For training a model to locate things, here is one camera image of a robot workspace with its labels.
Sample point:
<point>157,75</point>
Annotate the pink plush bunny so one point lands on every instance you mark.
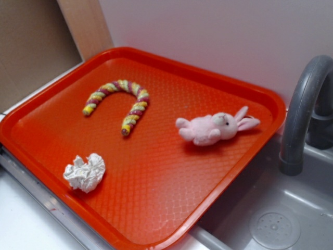
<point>210,129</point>

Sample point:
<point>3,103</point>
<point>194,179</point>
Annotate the striped twisted rope toy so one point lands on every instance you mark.
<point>142,100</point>

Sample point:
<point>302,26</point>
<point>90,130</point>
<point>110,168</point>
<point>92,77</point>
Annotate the beige wooden panel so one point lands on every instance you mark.
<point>87,25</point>

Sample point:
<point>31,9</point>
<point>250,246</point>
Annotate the grey plastic faucet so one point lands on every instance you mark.
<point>309,117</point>

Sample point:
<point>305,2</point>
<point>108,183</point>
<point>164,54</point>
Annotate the crumpled white paper ball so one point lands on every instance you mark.
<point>85,175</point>

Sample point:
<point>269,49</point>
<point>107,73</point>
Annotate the grey plastic sink basin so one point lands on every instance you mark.
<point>265,209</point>

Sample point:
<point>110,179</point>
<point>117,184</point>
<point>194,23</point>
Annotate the orange plastic tray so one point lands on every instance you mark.
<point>156,186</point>

